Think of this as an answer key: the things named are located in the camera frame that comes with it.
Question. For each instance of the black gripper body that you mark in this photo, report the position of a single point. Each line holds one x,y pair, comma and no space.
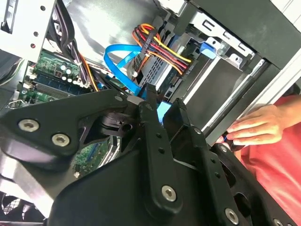
105,200

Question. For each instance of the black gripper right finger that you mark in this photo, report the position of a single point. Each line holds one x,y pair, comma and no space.
208,170

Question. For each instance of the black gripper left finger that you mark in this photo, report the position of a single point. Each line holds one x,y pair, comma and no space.
70,110

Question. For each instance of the small round black tool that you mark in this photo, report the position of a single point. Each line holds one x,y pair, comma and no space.
238,147

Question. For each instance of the hard disk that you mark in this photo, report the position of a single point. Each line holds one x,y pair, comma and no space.
209,50

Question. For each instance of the person's left hand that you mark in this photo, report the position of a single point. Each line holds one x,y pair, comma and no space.
258,122

